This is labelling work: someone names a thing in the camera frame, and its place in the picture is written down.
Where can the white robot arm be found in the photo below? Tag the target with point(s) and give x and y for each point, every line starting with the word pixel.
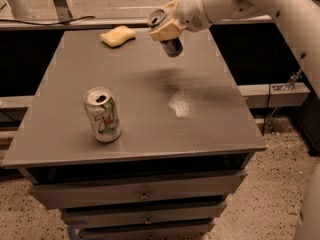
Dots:
pixel 297 20

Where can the grey metal rail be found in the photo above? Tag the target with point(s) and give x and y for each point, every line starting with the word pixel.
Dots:
pixel 81 23

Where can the grey drawer cabinet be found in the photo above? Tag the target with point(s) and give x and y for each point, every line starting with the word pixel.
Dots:
pixel 177 115

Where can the lower grey ledge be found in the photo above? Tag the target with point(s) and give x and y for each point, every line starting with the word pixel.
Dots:
pixel 274 95

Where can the white pipe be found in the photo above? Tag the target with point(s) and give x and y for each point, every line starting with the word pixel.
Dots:
pixel 20 9

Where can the grey drawer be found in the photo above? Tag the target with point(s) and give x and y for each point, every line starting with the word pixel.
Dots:
pixel 140 189
pixel 148 232
pixel 144 213

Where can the white 7up can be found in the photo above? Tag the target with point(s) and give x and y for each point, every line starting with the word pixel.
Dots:
pixel 101 111

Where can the top grey drawer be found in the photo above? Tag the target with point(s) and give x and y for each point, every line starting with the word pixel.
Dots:
pixel 140 189

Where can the bottom grey drawer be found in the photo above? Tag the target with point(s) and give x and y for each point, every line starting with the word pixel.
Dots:
pixel 148 232

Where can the Red Bull can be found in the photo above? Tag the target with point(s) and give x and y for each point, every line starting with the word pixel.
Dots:
pixel 166 30

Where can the yellow sponge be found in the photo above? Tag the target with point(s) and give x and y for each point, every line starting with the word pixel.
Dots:
pixel 118 36

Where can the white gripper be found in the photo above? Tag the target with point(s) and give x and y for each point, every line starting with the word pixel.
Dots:
pixel 190 10

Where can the middle grey drawer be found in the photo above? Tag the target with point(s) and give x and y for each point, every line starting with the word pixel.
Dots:
pixel 144 213

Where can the grey metal bracket left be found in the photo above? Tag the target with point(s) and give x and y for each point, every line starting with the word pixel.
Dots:
pixel 62 10

